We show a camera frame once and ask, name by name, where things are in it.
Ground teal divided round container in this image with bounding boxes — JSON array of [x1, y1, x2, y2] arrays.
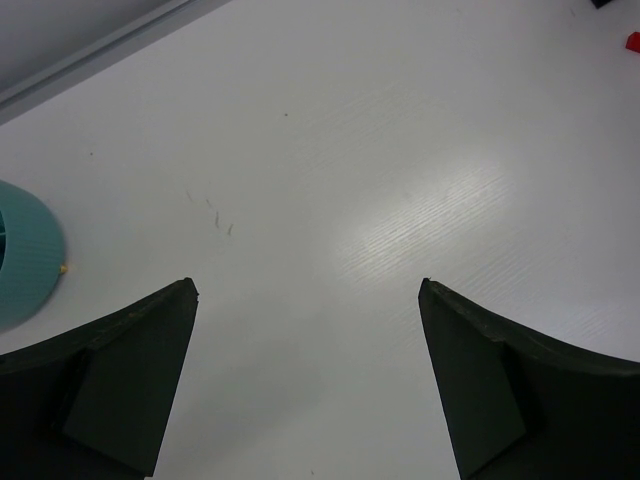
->
[[1, 181, 66, 331]]

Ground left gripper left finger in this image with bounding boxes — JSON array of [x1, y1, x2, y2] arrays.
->
[[1, 278, 198, 479]]

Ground black square lego plate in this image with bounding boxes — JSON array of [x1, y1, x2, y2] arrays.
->
[[591, 0, 614, 9]]

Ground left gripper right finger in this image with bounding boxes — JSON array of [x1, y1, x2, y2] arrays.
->
[[418, 279, 639, 479]]

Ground small red lego piece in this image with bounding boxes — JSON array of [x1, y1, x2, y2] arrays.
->
[[625, 31, 640, 53]]

